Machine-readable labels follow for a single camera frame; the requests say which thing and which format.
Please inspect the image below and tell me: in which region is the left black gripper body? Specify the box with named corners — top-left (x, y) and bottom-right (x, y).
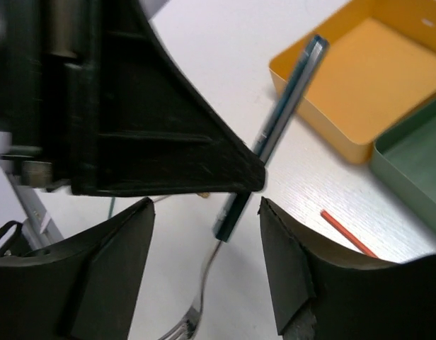
top-left (0, 1), bottom-right (98, 193)

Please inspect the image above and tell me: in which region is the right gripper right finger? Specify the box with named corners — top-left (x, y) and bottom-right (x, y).
top-left (259, 198), bottom-right (436, 339)

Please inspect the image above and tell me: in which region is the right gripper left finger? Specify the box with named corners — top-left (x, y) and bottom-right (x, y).
top-left (0, 198), bottom-right (155, 339)

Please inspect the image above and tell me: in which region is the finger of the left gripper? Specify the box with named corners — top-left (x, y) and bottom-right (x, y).
top-left (71, 1), bottom-right (265, 197)

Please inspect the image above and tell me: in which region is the fork with green marbled handle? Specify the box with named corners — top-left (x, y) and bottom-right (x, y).
top-left (161, 35), bottom-right (328, 340)

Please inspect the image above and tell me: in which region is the orange chopstick lower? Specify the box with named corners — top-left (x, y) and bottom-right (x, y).
top-left (320, 210), bottom-right (378, 259)

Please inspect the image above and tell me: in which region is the green paper box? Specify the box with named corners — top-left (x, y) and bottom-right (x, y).
top-left (370, 97), bottom-right (436, 234)

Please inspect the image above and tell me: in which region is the yellow paper box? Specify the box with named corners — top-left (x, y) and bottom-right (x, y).
top-left (268, 0), bottom-right (436, 166)

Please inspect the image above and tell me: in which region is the aluminium table frame rail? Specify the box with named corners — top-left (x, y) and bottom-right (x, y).
top-left (7, 174), bottom-right (64, 250)

